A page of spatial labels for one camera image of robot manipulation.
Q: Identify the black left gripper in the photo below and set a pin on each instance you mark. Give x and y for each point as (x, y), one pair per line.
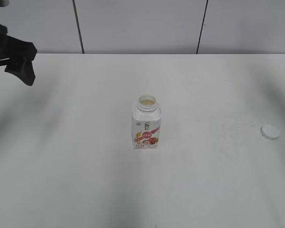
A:
(22, 68)

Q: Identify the white strawberry yogurt bottle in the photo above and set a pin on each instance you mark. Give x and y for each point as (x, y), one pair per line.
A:
(146, 123)

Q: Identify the white round bottle cap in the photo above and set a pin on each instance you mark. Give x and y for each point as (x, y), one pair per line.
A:
(270, 132)

